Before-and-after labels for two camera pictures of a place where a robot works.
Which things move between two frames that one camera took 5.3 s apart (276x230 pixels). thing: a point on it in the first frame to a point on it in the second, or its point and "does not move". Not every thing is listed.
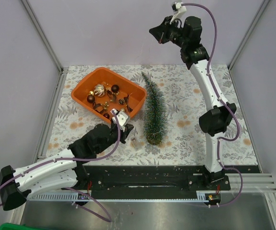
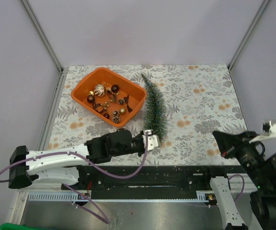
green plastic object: x=13 y=226 does not move
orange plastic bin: x=104 y=90 does not move
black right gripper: x=160 y=32 to x=226 y=142
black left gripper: x=128 y=128 to x=140 y=136
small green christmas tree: x=155 y=114 does not move
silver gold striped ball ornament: x=99 y=90 does not move
